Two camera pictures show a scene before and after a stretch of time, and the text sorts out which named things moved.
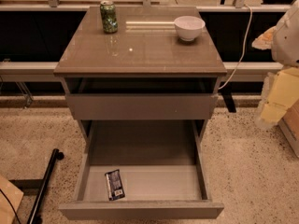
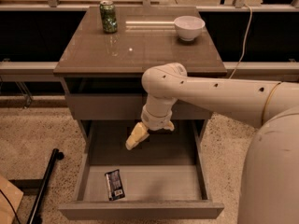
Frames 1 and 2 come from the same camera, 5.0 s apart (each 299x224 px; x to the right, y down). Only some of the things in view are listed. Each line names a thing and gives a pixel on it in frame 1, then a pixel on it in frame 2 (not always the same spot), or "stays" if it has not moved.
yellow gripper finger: (264, 40) to (138, 134)
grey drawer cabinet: (143, 72) stays
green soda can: (108, 15) stays
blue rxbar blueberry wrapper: (114, 185) stays
